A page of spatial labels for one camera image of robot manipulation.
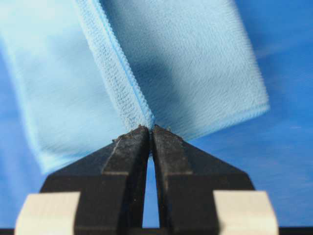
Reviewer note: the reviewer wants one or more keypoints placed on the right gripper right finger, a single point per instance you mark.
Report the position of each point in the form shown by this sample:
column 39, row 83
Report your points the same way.
column 185, row 179

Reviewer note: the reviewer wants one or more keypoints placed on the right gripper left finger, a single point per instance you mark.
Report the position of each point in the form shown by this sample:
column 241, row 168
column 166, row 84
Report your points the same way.
column 111, row 182

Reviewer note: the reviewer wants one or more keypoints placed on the light blue towel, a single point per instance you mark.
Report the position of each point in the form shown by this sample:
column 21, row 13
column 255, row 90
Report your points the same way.
column 87, row 71

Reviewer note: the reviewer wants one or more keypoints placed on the blue table cloth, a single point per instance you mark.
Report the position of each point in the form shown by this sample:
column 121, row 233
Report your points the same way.
column 275, row 149

